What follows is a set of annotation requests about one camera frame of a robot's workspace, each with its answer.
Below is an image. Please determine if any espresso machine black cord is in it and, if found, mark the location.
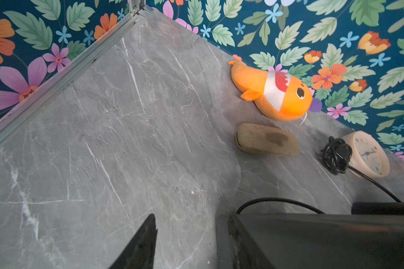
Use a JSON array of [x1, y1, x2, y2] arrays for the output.
[[236, 197, 325, 215]]

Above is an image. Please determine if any round beige coaster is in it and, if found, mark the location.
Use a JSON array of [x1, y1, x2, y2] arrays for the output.
[[342, 131, 390, 179]]

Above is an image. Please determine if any brown oval felt pad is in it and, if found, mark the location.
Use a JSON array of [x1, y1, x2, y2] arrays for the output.
[[235, 123, 299, 157]]

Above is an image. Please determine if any orange plush fish toy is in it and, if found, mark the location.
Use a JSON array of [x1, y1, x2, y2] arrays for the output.
[[228, 60, 322, 122]]

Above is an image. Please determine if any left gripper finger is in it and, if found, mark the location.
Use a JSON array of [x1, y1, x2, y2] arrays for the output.
[[109, 214, 158, 269]]

